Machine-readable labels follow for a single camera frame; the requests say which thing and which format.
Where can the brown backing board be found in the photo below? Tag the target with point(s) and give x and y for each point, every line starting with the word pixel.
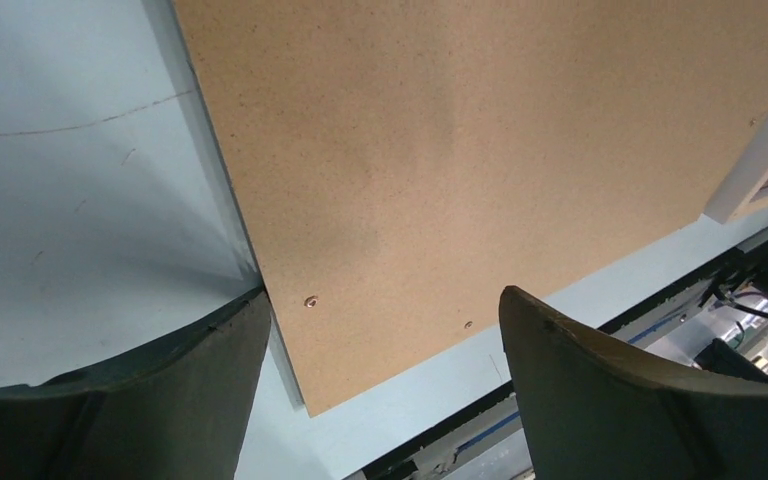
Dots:
pixel 399 163

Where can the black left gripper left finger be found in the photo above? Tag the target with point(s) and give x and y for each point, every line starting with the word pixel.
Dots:
pixel 176 407

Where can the front aluminium rail frame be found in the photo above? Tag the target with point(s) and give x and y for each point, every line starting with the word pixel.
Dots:
pixel 622 371

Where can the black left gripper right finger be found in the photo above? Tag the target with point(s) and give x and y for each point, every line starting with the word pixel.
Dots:
pixel 595 407

